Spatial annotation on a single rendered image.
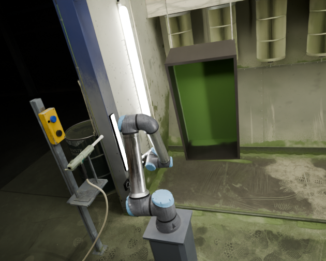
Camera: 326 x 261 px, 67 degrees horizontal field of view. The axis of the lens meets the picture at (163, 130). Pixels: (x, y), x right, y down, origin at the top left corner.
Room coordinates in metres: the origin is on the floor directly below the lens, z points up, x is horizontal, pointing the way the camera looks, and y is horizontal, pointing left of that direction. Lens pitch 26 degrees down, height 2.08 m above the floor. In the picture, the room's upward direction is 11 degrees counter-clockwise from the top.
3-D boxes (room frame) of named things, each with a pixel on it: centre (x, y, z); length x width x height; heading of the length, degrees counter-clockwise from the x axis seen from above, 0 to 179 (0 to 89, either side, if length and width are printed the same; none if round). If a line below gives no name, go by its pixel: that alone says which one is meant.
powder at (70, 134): (2.92, 0.95, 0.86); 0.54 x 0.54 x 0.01
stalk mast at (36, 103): (1.80, 0.87, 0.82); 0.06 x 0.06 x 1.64; 67
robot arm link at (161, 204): (1.36, 0.11, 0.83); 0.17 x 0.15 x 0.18; 76
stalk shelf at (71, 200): (1.75, 0.74, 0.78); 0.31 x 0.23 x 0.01; 157
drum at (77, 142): (2.92, 0.95, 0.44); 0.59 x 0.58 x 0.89; 48
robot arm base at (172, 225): (1.36, 0.10, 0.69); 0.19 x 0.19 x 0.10
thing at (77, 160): (1.84, 0.65, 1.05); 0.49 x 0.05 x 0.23; 157
